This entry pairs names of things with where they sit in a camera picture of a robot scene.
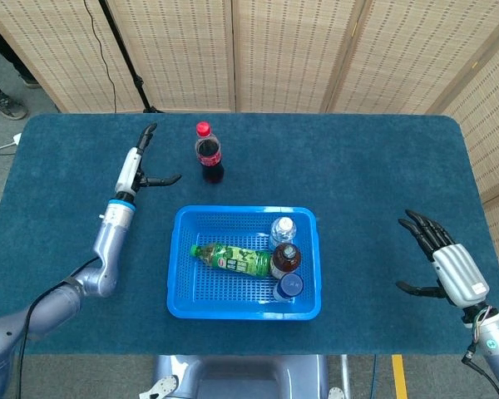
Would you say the blue table cloth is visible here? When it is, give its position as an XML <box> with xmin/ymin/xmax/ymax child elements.
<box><xmin>0</xmin><ymin>112</ymin><xmax>499</xmax><ymax>357</ymax></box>

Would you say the green tea bottle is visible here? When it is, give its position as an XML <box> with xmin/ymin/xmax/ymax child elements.
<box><xmin>190</xmin><ymin>243</ymin><xmax>274</xmax><ymax>278</ymax></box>

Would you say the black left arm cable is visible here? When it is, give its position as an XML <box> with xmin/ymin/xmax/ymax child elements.
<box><xmin>15</xmin><ymin>257</ymin><xmax>101</xmax><ymax>399</ymax></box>

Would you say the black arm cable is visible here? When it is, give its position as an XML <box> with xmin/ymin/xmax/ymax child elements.
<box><xmin>15</xmin><ymin>257</ymin><xmax>101</xmax><ymax>399</ymax></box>
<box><xmin>461</xmin><ymin>351</ymin><xmax>499</xmax><ymax>399</ymax></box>

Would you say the thin blue cable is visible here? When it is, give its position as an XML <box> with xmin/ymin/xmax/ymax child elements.
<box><xmin>368</xmin><ymin>354</ymin><xmax>378</xmax><ymax>399</ymax></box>

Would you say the person in black trousers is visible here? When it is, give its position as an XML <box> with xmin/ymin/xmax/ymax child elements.
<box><xmin>0</xmin><ymin>16</ymin><xmax>41</xmax><ymax>121</ymax></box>

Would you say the cola bottle red cap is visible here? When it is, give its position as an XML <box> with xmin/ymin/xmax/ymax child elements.
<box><xmin>194</xmin><ymin>121</ymin><xmax>225</xmax><ymax>185</ymax></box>

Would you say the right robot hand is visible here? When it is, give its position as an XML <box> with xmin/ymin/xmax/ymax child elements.
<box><xmin>395</xmin><ymin>209</ymin><xmax>491</xmax><ymax>311</ymax></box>

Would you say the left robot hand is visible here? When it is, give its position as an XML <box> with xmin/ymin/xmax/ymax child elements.
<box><xmin>115</xmin><ymin>122</ymin><xmax>182</xmax><ymax>196</ymax></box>

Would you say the black tripod stand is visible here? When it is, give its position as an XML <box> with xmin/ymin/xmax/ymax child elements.
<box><xmin>97</xmin><ymin>0</ymin><xmax>164</xmax><ymax>114</ymax></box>

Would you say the blue plastic mesh basket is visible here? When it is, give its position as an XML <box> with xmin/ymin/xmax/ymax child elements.
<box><xmin>166</xmin><ymin>204</ymin><xmax>323</xmax><ymax>321</ymax></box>

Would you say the blue cap white bottle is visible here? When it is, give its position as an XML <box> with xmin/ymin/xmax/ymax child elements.
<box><xmin>273</xmin><ymin>273</ymin><xmax>304</xmax><ymax>303</ymax></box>

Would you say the clear water bottle white cap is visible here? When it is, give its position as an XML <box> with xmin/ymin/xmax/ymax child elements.
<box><xmin>269</xmin><ymin>216</ymin><xmax>297</xmax><ymax>252</ymax></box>

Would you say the thin black hanging cable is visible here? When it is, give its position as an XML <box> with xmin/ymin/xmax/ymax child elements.
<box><xmin>82</xmin><ymin>0</ymin><xmax>118</xmax><ymax>114</ymax></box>

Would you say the metal table leg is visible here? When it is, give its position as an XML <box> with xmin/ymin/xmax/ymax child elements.
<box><xmin>339</xmin><ymin>354</ymin><xmax>353</xmax><ymax>399</ymax></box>

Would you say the blue-grey robot torso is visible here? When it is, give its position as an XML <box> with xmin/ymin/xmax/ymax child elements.
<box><xmin>139</xmin><ymin>354</ymin><xmax>346</xmax><ymax>399</ymax></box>

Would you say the brown tea bottle black cap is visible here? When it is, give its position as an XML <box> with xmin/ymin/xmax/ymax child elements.
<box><xmin>269</xmin><ymin>244</ymin><xmax>304</xmax><ymax>279</ymax></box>

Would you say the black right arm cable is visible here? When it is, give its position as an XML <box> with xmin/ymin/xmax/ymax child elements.
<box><xmin>461</xmin><ymin>351</ymin><xmax>499</xmax><ymax>399</ymax></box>

